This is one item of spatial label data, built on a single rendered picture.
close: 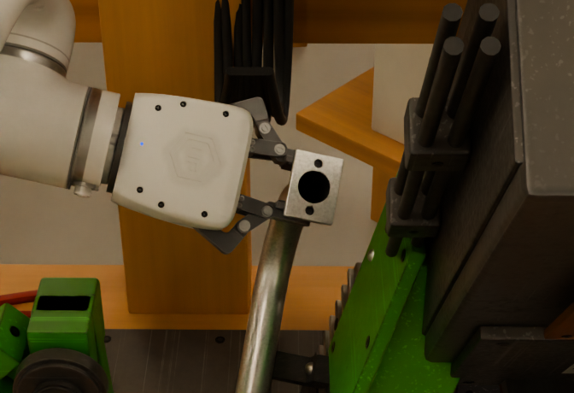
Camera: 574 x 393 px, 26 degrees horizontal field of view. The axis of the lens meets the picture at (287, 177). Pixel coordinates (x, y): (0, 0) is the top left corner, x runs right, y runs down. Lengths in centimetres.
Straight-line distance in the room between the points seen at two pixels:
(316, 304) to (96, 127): 55
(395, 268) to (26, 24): 34
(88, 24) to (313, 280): 41
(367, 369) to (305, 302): 49
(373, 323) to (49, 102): 30
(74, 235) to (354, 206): 69
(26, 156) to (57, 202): 217
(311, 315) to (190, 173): 49
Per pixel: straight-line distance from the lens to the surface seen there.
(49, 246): 301
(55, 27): 100
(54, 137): 97
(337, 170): 101
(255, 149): 101
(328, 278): 149
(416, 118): 70
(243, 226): 100
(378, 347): 96
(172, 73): 125
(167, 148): 98
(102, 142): 97
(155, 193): 98
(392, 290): 93
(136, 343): 138
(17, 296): 148
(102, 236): 302
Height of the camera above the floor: 183
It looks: 35 degrees down
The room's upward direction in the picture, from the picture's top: straight up
